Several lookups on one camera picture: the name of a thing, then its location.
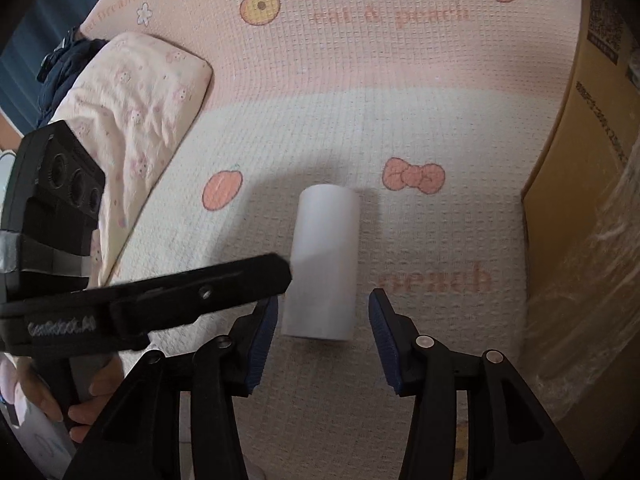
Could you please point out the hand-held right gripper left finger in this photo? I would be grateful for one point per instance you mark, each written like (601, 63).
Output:
(262, 347)

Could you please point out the person's left hand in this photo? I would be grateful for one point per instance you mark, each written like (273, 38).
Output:
(95, 410)

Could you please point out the blue curtain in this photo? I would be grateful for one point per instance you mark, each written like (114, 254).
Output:
(25, 60)

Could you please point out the dark blue cloth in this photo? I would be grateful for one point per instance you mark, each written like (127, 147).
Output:
(65, 70)

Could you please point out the clear plastic wrap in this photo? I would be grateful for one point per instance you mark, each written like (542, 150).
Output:
(590, 285)

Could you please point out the cardboard box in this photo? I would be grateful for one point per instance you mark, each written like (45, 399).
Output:
(575, 135)

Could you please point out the pink floral pillow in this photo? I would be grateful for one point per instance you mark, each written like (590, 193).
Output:
(135, 120)

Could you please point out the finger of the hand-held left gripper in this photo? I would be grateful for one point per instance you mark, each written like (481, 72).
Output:
(220, 285)

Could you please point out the pink printed blanket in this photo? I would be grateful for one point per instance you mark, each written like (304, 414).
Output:
(350, 110)

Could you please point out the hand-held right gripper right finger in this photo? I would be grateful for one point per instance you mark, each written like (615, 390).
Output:
(382, 340)

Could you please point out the white paper roll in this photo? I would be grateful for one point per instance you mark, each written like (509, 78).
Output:
(322, 260)

